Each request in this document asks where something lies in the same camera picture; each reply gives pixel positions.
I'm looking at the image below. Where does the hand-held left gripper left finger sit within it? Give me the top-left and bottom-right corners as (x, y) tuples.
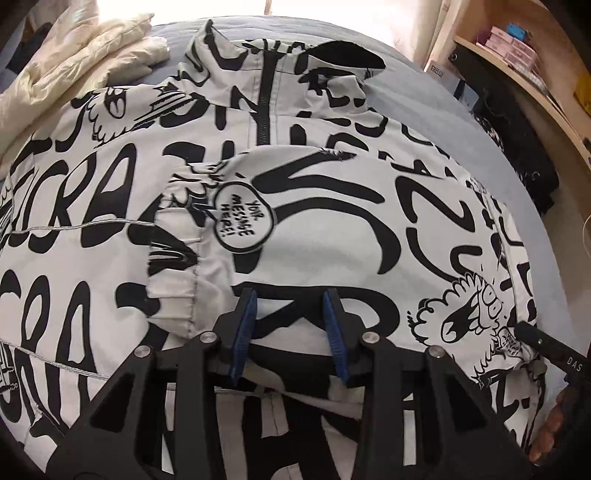
(60, 287), (259, 480)

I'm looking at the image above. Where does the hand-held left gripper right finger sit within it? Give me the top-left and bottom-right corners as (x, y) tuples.
(322, 287), (536, 480)

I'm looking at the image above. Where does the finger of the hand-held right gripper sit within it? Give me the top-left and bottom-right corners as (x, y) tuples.
(513, 320), (563, 357)

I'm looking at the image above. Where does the black and white printed jacket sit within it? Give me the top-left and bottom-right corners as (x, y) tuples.
(0, 18), (561, 480)

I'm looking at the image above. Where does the person's right hand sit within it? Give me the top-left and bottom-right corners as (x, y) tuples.
(529, 391), (567, 465)

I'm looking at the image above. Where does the black and white patterned cloth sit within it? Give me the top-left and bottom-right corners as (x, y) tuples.
(475, 115), (505, 149)

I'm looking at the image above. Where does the black bag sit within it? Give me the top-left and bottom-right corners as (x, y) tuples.
(450, 44), (561, 214)

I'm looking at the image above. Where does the wooden shelf unit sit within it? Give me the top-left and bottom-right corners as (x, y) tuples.
(425, 0), (591, 195)

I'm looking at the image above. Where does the blue bed blanket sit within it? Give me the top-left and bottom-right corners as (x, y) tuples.
(148, 21), (591, 333)

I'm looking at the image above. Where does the stack of papers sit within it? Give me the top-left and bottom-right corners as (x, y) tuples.
(529, 71), (570, 112)

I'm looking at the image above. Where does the yellow bag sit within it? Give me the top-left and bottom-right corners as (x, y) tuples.
(574, 69), (591, 108)

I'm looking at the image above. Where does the white printed box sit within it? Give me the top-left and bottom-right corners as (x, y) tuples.
(425, 64), (463, 89)

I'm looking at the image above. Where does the stack of pink boxes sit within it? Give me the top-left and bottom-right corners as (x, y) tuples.
(485, 25), (539, 71)

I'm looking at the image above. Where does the cream puffer jacket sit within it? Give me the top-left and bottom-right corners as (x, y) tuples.
(0, 11), (169, 176)

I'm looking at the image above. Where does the floral curtain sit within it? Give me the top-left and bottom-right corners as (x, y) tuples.
(369, 0), (446, 70)

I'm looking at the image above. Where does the black fuzzy cloth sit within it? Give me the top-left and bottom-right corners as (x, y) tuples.
(7, 23), (54, 75)

